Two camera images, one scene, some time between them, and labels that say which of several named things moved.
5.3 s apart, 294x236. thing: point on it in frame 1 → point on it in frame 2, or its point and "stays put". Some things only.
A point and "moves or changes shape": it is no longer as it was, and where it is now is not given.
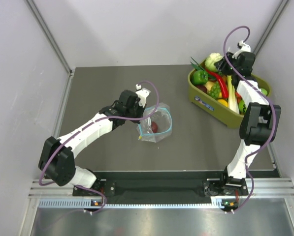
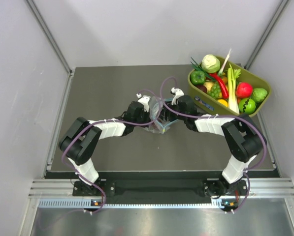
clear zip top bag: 158,126 moves or changes shape
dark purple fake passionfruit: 202,88 stays put
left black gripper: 141,108 → 147,115
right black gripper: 220,65 → 166,113
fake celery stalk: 232,102 stays put
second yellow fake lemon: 223,102 stays put
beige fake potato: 209,85 stays put
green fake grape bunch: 215,90 stays put
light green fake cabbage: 210,61 moves or changes shape
